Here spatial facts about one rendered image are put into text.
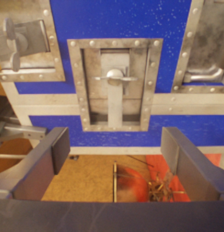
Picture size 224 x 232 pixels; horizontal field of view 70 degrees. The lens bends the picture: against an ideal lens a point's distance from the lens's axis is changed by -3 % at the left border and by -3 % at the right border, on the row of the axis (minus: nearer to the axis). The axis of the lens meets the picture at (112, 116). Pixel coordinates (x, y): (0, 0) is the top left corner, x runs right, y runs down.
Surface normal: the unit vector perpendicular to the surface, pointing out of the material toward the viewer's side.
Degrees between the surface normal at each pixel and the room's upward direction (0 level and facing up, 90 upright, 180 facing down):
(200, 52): 90
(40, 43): 124
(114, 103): 90
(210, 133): 90
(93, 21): 90
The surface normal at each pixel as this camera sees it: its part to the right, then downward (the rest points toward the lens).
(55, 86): -0.01, 0.65
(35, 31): 0.55, 0.54
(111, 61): -0.02, 0.29
